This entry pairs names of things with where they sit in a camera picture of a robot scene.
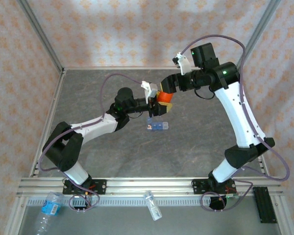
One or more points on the clear water bottle blue label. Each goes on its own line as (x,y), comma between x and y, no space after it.
(50,206)

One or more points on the black ribbed rail block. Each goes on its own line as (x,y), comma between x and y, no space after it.
(264,205)

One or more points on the small clear plastic bottle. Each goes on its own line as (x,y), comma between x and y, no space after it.
(153,206)

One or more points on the aluminium table edge bar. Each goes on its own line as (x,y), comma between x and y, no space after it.
(112,67)

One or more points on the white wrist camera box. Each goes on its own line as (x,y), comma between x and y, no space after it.
(150,90)
(185,64)

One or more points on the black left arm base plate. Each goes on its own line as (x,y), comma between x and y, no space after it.
(100,186)

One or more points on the blue clear pill organizer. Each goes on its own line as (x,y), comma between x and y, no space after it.
(159,126)

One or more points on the wide aluminium mounting rail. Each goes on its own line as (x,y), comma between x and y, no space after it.
(149,183)

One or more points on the aluminium frame post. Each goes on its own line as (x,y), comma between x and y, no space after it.
(39,34)
(257,34)

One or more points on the orange pill bottle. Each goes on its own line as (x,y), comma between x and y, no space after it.
(165,96)

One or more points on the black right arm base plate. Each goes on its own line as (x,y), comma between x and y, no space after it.
(197,186)

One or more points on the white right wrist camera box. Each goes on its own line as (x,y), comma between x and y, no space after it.
(185,64)

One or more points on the aluminium table side rail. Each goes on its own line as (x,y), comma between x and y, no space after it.
(262,163)
(59,85)

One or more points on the aluminium lower frame bar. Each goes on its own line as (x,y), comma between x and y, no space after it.
(283,215)
(14,215)

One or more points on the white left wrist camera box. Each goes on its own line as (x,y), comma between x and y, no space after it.
(150,90)

